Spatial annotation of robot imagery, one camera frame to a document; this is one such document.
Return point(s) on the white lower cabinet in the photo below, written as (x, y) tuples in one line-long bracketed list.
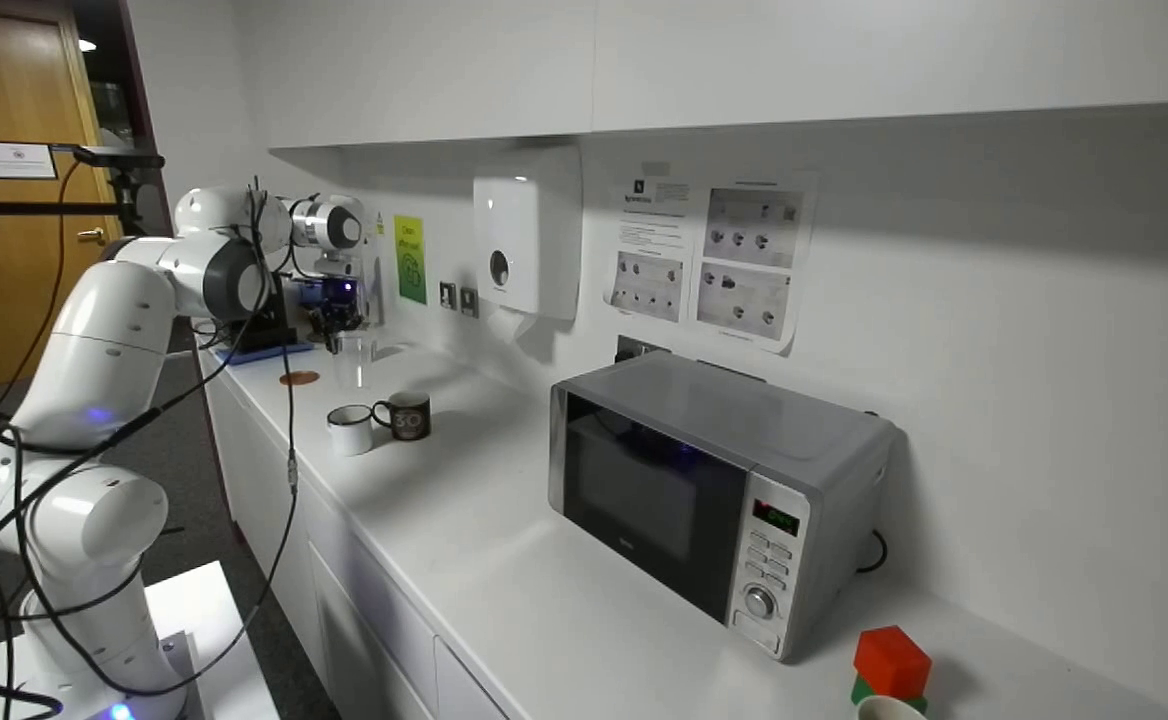
[(278, 533)]

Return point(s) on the blue mat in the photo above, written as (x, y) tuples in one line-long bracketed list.
[(258, 353)]

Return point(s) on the red block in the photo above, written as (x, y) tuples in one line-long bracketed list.
[(893, 659)]

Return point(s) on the grey tall container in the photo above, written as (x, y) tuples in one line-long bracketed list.
[(373, 284)]

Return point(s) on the white sheet with logo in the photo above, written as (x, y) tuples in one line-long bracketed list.
[(653, 241)]

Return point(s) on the wooden door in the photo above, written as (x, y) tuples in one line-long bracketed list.
[(10, 82)]

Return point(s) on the white enamel mug dark rim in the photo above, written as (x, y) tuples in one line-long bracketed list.
[(350, 425)]

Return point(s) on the black mug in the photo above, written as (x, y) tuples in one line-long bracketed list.
[(405, 416)]

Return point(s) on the green block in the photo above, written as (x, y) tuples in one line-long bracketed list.
[(863, 691)]

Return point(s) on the white paper towel dispenser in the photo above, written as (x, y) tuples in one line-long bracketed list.
[(526, 244)]

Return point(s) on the colourless plastic cup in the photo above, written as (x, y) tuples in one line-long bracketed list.
[(363, 363)]

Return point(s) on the white door sign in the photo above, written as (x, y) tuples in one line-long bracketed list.
[(18, 160)]

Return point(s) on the silver wall switch socket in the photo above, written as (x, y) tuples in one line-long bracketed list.
[(471, 301)]

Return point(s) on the green wall poster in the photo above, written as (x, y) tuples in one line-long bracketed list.
[(410, 260)]

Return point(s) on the white cabinet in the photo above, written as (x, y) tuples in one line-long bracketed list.
[(745, 52), (278, 533)]

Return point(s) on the small white cup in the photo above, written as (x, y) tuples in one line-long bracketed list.
[(886, 710)]

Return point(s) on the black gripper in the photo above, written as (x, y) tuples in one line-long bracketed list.
[(332, 307)]

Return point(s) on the white robot base table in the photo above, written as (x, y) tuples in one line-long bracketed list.
[(230, 653)]

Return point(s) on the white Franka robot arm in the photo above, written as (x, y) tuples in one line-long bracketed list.
[(106, 363)]

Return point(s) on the white upper cabinet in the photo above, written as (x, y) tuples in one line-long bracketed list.
[(745, 52)]

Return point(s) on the white sheet with photos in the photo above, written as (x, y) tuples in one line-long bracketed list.
[(750, 264)]

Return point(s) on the silver microwave oven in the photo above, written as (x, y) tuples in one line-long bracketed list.
[(691, 493)]

